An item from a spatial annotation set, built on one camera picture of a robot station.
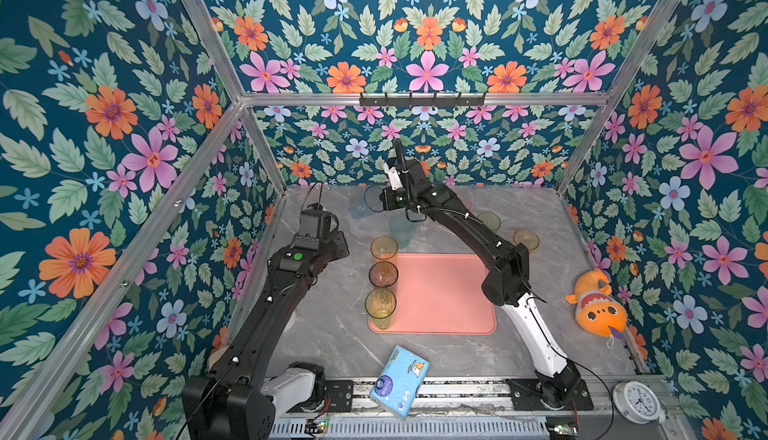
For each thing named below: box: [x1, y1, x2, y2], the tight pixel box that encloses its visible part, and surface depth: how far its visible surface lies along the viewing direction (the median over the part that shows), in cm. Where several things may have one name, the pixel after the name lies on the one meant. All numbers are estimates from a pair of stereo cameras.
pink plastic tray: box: [368, 253, 497, 335], surface depth 89 cm
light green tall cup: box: [364, 288, 397, 330], surface depth 80 cm
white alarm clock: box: [613, 381, 666, 424], surface depth 71 cm
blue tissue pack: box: [369, 345, 430, 421], surface depth 73 cm
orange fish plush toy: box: [565, 268, 628, 335], surface depth 82 cm
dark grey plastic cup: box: [368, 260, 399, 288], surface depth 84 cm
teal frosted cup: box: [389, 208, 413, 250], surface depth 95 cm
